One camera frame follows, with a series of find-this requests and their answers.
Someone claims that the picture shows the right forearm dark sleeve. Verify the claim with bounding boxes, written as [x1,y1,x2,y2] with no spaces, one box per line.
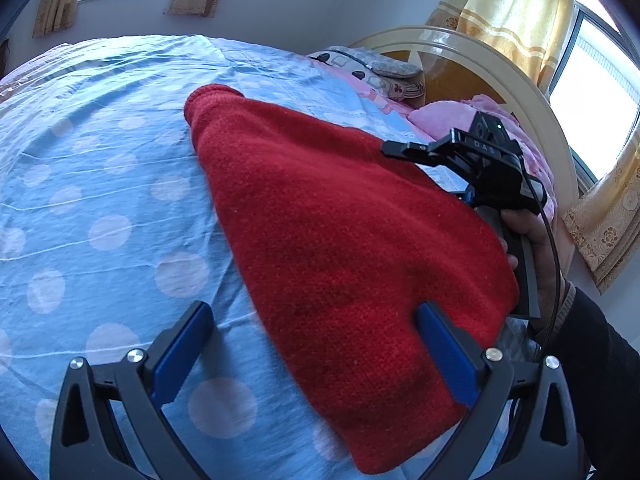
[547,284,639,479]

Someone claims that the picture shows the yellow side curtain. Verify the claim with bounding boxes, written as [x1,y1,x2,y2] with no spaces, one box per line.
[426,0,575,93]

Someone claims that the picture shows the left beige curtain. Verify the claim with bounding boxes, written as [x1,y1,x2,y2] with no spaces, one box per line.
[32,0,78,39]

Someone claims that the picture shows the right hand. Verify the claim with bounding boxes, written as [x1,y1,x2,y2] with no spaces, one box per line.
[501,210,566,346]

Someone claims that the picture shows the cream wooden headboard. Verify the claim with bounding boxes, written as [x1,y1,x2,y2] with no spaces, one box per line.
[352,25,578,214]

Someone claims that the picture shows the side window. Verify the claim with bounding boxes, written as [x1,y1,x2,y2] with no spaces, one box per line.
[550,0,639,186]

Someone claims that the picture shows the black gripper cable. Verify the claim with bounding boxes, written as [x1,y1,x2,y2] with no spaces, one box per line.
[519,154,563,351]

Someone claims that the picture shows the grey patterned pillow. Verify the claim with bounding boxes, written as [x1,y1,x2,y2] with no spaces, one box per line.
[309,46,426,102]

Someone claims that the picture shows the red knitted sweater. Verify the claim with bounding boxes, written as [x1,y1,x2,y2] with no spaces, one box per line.
[184,84,518,474]

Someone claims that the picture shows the pink folded quilt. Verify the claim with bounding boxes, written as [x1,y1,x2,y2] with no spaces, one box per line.
[408,94,558,221]

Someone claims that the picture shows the blue pink bed sheet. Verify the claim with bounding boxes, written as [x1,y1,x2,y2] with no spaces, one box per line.
[1,36,423,479]

